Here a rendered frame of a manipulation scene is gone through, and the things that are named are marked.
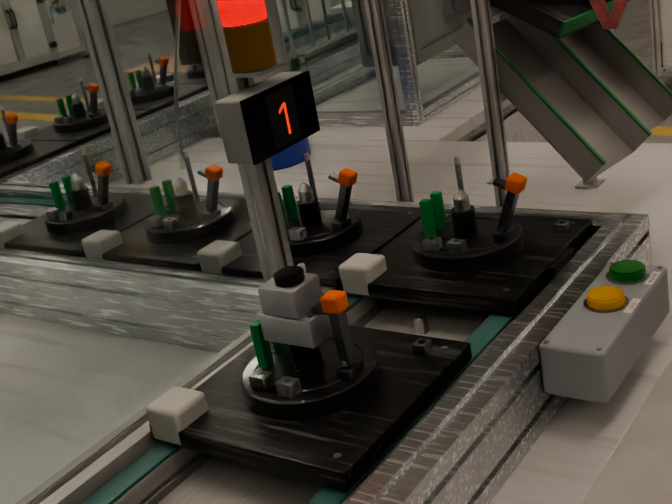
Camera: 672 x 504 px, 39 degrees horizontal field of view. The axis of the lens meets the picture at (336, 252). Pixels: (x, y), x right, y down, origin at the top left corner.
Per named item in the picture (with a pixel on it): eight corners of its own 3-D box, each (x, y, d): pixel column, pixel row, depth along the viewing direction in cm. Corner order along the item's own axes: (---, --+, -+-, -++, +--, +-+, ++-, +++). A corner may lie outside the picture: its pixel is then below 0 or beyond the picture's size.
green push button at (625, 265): (651, 276, 110) (650, 260, 109) (639, 291, 107) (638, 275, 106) (616, 273, 112) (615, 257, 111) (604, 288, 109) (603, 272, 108)
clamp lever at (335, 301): (362, 360, 94) (347, 290, 91) (351, 370, 92) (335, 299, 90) (333, 356, 96) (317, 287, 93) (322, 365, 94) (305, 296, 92)
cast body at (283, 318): (340, 328, 95) (327, 265, 93) (314, 350, 92) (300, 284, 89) (274, 319, 100) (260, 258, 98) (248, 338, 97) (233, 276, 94)
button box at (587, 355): (670, 312, 112) (667, 264, 110) (607, 405, 97) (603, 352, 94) (612, 305, 116) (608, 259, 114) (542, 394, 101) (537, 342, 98)
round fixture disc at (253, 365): (405, 358, 99) (402, 341, 98) (329, 431, 88) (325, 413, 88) (298, 340, 107) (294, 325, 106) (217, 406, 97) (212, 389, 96)
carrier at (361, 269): (594, 233, 125) (586, 141, 120) (517, 316, 107) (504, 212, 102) (432, 222, 139) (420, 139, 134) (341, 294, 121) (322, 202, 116)
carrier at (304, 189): (430, 222, 139) (417, 139, 134) (339, 294, 121) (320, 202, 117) (299, 213, 153) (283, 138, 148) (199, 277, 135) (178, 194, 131)
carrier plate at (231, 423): (473, 358, 100) (470, 340, 99) (347, 493, 83) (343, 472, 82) (292, 330, 114) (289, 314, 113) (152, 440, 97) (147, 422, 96)
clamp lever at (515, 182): (513, 230, 118) (528, 176, 114) (506, 236, 117) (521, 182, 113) (487, 218, 120) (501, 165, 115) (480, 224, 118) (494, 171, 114)
